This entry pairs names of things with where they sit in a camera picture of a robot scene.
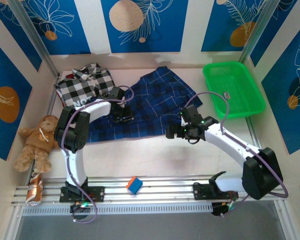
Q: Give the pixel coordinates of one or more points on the crushed orange drink can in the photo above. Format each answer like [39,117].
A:
[34,190]

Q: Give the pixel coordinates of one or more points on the aluminium frame post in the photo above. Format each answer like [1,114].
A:
[32,32]
[257,30]

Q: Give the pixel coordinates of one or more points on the small basket label sticker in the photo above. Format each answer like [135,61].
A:
[226,95]

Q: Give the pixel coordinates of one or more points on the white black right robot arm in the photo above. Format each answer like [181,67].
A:
[225,142]

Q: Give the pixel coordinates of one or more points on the brown teddy bear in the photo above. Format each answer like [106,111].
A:
[40,140]

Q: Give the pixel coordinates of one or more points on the green plastic basket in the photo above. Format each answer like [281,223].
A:
[230,82]

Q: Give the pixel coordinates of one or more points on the aluminium rail base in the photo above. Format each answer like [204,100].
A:
[165,187]

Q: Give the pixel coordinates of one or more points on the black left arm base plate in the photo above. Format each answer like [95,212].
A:
[97,193]

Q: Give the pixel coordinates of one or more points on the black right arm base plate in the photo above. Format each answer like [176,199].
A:
[200,191]

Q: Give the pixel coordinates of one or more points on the black controller board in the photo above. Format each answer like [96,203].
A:
[222,208]
[80,207]

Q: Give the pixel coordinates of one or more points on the black white checkered shirt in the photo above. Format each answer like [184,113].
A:
[75,87]

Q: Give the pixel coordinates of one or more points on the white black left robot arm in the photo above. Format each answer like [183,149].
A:
[76,165]

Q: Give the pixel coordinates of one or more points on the blue plaid long sleeve shirt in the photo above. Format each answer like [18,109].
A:
[152,105]

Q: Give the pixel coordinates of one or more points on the blue orange block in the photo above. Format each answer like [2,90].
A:
[135,185]

